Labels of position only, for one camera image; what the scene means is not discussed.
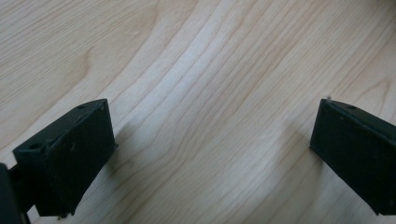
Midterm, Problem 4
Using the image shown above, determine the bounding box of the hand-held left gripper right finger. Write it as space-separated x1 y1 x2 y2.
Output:
309 97 396 217

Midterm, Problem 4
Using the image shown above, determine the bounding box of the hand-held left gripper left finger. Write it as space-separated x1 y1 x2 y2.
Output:
12 98 119 218

